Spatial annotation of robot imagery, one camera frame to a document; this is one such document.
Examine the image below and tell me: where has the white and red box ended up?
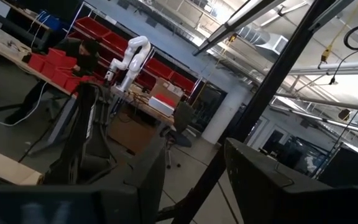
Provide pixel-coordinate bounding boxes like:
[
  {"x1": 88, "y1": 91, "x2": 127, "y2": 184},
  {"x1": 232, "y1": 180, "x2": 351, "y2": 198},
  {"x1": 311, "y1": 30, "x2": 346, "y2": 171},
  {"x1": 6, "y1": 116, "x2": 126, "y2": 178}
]
[{"x1": 147, "y1": 94, "x2": 176, "y2": 118}]

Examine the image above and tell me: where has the blue plastic bin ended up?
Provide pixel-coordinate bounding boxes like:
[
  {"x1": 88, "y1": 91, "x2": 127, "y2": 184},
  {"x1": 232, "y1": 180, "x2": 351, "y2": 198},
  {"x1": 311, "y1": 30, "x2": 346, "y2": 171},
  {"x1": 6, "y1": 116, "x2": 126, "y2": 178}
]
[{"x1": 37, "y1": 11, "x2": 62, "y2": 32}]

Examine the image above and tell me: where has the black metal upright beam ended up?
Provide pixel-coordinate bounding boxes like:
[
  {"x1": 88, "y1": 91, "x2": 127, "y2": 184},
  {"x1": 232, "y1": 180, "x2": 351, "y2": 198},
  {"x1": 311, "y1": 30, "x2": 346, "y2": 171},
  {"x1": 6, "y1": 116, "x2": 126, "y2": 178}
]
[{"x1": 155, "y1": 0, "x2": 356, "y2": 224}]

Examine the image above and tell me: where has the silver ventilation duct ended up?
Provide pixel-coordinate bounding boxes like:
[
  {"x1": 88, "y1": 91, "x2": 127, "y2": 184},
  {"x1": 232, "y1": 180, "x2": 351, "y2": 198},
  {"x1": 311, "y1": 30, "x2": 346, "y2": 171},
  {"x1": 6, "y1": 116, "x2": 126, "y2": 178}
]
[{"x1": 237, "y1": 26, "x2": 289, "y2": 56}]

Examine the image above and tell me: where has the white ceiling pipe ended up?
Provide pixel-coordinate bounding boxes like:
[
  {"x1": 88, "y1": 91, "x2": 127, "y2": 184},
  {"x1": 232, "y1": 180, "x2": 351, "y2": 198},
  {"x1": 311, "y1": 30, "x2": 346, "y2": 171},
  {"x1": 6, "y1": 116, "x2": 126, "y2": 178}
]
[{"x1": 287, "y1": 60, "x2": 358, "y2": 77}]

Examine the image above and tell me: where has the cardboard box with labels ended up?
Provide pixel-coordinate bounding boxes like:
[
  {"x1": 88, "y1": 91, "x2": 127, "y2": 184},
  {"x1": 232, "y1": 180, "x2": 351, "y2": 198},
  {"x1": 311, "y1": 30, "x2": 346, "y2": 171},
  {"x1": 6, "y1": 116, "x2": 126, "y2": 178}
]
[{"x1": 149, "y1": 77, "x2": 183, "y2": 108}]

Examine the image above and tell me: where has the person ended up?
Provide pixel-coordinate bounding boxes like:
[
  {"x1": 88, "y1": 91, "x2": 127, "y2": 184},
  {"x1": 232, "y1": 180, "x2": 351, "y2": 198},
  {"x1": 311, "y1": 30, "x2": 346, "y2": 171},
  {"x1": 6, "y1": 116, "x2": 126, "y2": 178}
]
[{"x1": 4, "y1": 37, "x2": 101, "y2": 126}]

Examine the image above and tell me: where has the white round column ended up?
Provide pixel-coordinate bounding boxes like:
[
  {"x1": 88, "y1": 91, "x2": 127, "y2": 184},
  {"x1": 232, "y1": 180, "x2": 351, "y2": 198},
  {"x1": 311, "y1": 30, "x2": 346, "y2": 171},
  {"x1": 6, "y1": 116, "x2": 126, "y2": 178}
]
[{"x1": 201, "y1": 84, "x2": 252, "y2": 146}]

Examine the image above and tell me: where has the red plastic bin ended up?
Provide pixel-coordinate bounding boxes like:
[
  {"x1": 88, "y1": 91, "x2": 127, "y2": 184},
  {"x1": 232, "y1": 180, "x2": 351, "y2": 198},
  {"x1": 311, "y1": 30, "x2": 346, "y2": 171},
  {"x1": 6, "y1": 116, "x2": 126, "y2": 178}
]
[
  {"x1": 100, "y1": 30, "x2": 129, "y2": 53},
  {"x1": 73, "y1": 16, "x2": 112, "y2": 40},
  {"x1": 168, "y1": 70, "x2": 196, "y2": 93},
  {"x1": 63, "y1": 76, "x2": 86, "y2": 95},
  {"x1": 27, "y1": 52, "x2": 47, "y2": 73},
  {"x1": 144, "y1": 57, "x2": 174, "y2": 79},
  {"x1": 46, "y1": 47, "x2": 78, "y2": 70},
  {"x1": 50, "y1": 68, "x2": 74, "y2": 88}
]

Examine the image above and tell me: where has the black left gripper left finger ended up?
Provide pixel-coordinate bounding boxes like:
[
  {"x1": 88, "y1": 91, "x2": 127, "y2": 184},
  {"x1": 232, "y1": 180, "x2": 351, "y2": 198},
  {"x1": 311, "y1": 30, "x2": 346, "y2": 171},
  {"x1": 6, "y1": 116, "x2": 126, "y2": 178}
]
[{"x1": 99, "y1": 135, "x2": 167, "y2": 224}]

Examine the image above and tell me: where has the yellow hanging power connector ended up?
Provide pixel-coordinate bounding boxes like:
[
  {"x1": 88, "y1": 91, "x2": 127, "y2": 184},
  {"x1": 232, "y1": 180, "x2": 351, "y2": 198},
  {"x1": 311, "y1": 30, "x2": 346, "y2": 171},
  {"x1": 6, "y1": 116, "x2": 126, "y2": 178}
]
[{"x1": 319, "y1": 0, "x2": 358, "y2": 64}]

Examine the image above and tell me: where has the large plain cardboard box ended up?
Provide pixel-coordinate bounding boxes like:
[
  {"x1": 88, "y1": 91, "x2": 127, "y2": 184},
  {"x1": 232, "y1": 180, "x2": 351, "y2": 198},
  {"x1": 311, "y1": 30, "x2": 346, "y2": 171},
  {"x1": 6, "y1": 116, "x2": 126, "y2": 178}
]
[{"x1": 108, "y1": 114, "x2": 158, "y2": 155}]

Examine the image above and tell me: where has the white floor cable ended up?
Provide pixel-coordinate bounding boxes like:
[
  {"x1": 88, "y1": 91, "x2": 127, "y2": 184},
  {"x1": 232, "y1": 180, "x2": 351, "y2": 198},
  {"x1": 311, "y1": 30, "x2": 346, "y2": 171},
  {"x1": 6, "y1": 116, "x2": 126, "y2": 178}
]
[{"x1": 0, "y1": 81, "x2": 48, "y2": 128}]

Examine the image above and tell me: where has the dark office chair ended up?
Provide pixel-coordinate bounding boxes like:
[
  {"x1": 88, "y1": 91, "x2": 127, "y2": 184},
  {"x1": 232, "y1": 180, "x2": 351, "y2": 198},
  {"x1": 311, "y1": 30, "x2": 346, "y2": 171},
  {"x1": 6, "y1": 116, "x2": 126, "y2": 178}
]
[{"x1": 159, "y1": 101, "x2": 196, "y2": 170}]

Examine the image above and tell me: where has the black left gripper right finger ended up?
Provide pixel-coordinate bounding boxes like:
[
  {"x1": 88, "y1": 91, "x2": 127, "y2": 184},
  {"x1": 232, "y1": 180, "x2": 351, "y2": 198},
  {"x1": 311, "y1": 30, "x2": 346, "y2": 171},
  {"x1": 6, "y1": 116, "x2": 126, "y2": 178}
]
[{"x1": 224, "y1": 138, "x2": 358, "y2": 224}]

